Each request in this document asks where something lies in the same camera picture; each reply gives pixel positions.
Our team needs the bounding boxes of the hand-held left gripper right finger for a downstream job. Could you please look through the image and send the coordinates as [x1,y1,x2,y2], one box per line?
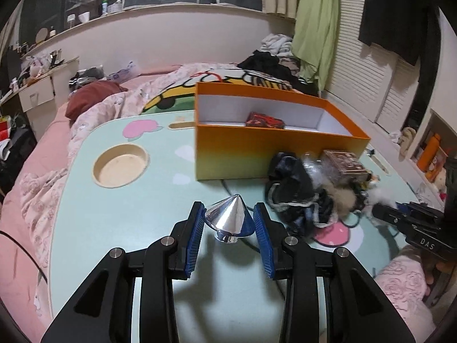
[253,202,417,343]

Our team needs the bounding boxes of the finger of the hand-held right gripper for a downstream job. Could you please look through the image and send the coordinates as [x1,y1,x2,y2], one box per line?
[394,201,445,219]
[372,203,412,230]

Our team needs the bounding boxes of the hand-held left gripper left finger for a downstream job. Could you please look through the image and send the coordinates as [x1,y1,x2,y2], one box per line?
[40,201,207,343]

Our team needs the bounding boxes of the white fluffy toy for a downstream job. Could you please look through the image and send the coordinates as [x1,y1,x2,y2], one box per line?
[364,182,398,219]

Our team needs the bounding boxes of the silver metal cone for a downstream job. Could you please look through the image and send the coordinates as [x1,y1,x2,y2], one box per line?
[204,194,255,244]

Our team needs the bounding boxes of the orange cardboard box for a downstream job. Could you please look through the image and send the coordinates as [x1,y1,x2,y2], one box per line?
[195,81,371,181]

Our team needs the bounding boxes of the red patterned pouch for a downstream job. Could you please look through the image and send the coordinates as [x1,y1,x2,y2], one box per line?
[246,111,285,129]

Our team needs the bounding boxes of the mint green cartoon desktop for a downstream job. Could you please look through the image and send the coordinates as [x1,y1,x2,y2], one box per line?
[48,109,433,343]

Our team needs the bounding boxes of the person's right hand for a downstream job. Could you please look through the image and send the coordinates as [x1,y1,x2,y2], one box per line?
[423,257,447,295]

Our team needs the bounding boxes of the beige fur pom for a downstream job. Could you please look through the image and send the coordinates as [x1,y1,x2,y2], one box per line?
[323,182,362,219]

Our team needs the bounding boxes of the orange bottle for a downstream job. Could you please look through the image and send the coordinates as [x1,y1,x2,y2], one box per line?
[416,133,442,172]

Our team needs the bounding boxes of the brown patterned box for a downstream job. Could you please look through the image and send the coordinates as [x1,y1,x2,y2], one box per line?
[319,149,370,186]

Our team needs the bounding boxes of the black satin lace cloth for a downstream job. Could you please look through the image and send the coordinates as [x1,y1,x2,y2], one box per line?
[264,152,344,237]

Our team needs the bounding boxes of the beige plush toy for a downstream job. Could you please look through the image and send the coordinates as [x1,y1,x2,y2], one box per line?
[398,127,417,158]

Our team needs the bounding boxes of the white shelf unit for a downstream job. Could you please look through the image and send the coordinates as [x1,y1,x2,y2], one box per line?
[400,109,457,201]

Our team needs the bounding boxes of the white louvered closet door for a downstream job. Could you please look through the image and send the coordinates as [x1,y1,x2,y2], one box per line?
[324,0,429,141]

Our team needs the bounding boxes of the cartoon print blanket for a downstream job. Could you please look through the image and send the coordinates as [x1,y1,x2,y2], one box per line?
[143,71,298,115]

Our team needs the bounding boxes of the dark red pillow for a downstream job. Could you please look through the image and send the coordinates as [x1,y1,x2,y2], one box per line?
[65,80,129,121]

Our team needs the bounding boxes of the pink bed sheet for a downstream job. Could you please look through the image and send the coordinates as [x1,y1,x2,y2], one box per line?
[0,100,94,341]

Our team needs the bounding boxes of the black clothes pile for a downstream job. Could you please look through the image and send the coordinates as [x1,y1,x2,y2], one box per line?
[237,51,320,97]

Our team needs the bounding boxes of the purple white packet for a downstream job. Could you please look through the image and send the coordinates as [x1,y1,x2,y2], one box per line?
[109,61,138,81]

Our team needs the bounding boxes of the black hanging garment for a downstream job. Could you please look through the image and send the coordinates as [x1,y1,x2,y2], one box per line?
[358,0,440,67]

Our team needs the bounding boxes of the black white striped garment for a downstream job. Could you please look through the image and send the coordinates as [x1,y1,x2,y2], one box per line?
[68,67,106,92]

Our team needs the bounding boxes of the white crumpled clothes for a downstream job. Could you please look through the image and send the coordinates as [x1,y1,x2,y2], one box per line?
[260,34,295,58]

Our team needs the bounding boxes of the dark bag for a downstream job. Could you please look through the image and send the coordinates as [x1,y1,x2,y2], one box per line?
[0,114,37,188]

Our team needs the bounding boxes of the light green hanging garment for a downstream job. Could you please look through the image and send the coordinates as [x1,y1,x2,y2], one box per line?
[292,0,345,92]

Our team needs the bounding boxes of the white desk with drawers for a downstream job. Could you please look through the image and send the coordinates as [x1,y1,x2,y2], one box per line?
[0,55,80,115]

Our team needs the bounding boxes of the black cable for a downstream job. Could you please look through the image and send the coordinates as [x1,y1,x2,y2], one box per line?
[0,230,49,287]

